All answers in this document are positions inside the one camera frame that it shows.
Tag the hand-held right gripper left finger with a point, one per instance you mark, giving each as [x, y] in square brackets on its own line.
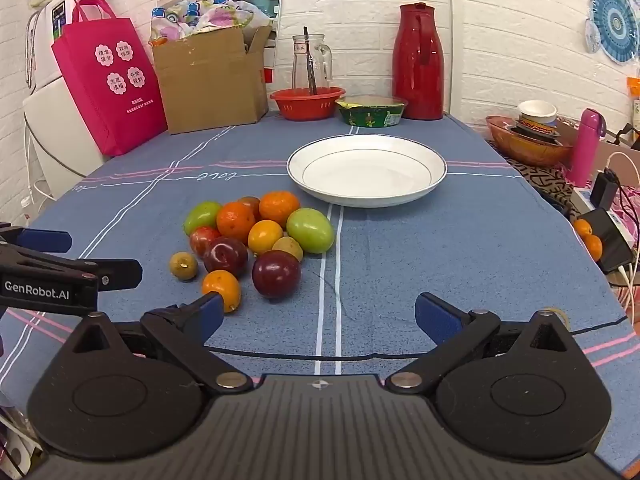
[212, 311]

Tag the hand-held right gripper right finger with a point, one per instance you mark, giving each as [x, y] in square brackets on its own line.
[435, 317]

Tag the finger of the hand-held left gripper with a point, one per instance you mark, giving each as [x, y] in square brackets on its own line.
[117, 274]
[47, 241]

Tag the yellow-orange kumquat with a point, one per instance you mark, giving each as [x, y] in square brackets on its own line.
[265, 236]
[221, 289]

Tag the brown longan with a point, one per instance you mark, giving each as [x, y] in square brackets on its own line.
[183, 266]
[290, 249]

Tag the dark purple plum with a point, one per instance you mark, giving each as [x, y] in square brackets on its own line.
[276, 275]
[225, 256]

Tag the orange tangerine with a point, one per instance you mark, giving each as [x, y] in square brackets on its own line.
[593, 248]
[279, 208]
[235, 221]
[581, 227]

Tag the small green jujube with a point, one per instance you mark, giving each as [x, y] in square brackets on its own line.
[201, 215]

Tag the small dark red plum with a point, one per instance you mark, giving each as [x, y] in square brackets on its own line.
[251, 203]

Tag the large green jujube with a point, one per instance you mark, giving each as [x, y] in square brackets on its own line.
[310, 230]

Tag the white plate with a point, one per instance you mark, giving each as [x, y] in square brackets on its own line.
[367, 175]

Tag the blue plaid tablecloth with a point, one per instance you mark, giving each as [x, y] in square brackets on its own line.
[450, 240]

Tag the white appliance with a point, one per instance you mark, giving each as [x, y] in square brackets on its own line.
[55, 130]

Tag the pink tote bag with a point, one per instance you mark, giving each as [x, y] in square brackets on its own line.
[115, 90]

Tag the brown patterned cloth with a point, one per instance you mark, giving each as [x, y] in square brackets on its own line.
[545, 180]

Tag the orange plastic basin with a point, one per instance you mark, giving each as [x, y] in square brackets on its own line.
[525, 152]

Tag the black box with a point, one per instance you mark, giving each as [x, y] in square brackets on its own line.
[612, 240]

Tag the white power strip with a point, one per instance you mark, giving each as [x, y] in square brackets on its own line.
[622, 227]

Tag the green instant noodle bowl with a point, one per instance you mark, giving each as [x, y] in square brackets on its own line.
[370, 117]

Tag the large cardboard box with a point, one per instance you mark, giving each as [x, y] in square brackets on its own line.
[210, 85]

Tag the black power adapter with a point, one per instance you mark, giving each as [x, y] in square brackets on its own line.
[602, 187]

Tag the stack of patterned bowls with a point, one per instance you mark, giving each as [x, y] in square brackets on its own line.
[537, 130]

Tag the white water purifier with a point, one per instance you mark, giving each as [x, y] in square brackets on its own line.
[55, 20]

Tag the red plastic basket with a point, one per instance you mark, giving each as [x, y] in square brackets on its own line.
[305, 107]

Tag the pink thermos bottle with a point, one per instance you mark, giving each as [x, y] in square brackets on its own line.
[585, 150]

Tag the small cardboard box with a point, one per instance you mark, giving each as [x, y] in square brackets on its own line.
[617, 157]

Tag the red thermos jug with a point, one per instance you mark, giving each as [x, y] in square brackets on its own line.
[417, 75]

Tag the metal utensil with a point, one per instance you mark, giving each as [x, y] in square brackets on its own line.
[311, 70]

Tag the glass pitcher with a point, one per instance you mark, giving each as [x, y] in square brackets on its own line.
[322, 67]

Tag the floral cloth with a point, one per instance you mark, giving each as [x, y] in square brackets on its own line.
[215, 17]

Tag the blue patterned paper fan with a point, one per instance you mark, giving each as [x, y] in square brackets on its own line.
[615, 20]

